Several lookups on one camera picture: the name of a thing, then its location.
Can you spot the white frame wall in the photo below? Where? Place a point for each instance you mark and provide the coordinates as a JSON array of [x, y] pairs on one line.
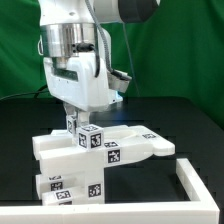
[[200, 209]]

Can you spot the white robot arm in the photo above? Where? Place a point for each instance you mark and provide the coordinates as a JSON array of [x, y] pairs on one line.
[[76, 51]]

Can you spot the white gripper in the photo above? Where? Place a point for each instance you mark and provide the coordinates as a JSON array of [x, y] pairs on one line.
[[78, 86]]

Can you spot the white chair seat plate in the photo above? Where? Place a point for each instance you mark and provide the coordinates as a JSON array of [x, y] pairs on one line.
[[59, 154]]

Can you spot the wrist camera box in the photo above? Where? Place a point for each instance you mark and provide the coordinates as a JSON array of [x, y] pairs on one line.
[[119, 81]]

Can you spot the white tagged cube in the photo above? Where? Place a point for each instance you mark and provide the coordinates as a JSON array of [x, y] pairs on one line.
[[71, 124], [90, 136]]

